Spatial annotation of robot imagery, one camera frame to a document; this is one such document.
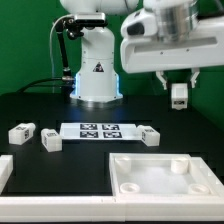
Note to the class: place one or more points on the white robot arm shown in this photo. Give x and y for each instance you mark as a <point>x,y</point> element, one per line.
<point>96,81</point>

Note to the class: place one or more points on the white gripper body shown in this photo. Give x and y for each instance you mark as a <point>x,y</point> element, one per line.
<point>170,39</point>

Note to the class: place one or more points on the white marker base plate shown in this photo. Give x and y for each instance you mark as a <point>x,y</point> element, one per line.
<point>99,131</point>

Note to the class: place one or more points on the white square tabletop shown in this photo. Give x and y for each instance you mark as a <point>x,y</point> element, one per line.
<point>162,175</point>

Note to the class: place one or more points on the black camera on stand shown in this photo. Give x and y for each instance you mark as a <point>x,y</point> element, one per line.
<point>74,24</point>

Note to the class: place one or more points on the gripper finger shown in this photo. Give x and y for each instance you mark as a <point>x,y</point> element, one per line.
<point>162,80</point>
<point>194,75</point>

